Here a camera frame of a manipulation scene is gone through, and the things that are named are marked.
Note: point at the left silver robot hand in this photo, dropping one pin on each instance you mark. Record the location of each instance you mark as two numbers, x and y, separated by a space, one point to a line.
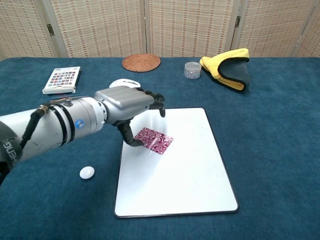
125 100

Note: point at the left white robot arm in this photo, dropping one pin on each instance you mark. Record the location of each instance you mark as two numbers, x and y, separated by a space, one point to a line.
50 130

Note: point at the white computer mouse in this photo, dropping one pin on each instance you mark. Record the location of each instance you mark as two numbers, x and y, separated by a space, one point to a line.
120 83

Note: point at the white rectangular board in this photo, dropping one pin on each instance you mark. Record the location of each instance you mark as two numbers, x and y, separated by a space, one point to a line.
175 182

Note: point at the round woven rattan coaster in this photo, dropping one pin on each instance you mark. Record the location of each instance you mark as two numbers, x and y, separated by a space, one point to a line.
141 62

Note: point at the white box with colourful grid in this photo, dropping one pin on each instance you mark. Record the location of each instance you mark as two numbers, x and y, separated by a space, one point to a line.
62 79

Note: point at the clear round plastic jar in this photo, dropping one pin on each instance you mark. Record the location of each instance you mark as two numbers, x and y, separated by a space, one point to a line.
192 71

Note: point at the woven folding screen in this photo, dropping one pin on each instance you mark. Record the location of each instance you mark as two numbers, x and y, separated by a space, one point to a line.
100 27

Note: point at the white oval pebble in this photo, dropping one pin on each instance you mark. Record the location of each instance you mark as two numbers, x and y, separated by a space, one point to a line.
87 172

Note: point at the metal screen hinge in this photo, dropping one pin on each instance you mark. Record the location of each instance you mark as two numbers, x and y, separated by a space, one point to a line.
237 21
50 29

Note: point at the yellow and grey cloth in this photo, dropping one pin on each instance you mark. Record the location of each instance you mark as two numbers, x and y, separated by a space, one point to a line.
235 72

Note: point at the blue tablecloth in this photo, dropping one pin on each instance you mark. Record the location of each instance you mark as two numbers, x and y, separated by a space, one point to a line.
270 150

